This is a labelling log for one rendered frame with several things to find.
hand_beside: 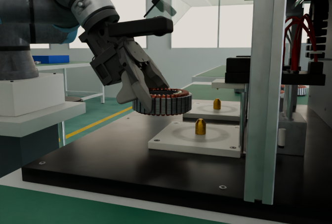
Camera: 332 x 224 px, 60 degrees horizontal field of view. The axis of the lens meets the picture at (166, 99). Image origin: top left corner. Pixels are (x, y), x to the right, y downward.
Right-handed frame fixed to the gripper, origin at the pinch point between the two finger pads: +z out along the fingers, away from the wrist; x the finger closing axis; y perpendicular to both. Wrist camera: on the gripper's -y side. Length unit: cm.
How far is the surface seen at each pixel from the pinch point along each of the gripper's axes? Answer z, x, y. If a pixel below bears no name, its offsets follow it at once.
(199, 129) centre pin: 7.4, 1.2, -3.2
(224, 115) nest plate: 9.9, -16.5, -4.7
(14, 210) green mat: 1.5, 26.9, 12.8
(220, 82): 2.2, 3.1, -11.3
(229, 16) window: -72, -472, -13
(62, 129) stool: -29, -135, 134
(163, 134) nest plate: 4.8, 3.1, 2.5
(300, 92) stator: 25, -76, -24
